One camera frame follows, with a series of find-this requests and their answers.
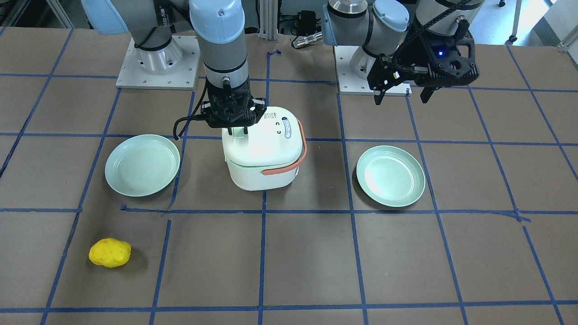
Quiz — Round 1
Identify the green plate near potato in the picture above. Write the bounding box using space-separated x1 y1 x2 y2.
104 134 180 197

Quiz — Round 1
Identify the white rice cooker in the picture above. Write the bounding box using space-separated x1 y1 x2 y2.
222 107 308 191

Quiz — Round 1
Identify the aluminium frame post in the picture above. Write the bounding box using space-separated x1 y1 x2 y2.
256 0 279 42

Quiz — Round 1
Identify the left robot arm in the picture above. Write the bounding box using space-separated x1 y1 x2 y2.
322 0 483 105

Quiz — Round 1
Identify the yellow toy potato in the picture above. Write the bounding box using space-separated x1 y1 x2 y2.
89 238 131 268

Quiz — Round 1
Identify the green plate far side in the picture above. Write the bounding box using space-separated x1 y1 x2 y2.
356 145 426 208

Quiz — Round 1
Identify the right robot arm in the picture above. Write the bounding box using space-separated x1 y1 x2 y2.
81 0 267 135

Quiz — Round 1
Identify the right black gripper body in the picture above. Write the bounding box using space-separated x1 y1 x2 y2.
201 83 267 128

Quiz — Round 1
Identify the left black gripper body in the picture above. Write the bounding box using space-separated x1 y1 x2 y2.
367 20 479 91

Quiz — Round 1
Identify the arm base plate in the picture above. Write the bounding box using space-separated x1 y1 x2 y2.
333 45 412 96
116 36 200 90

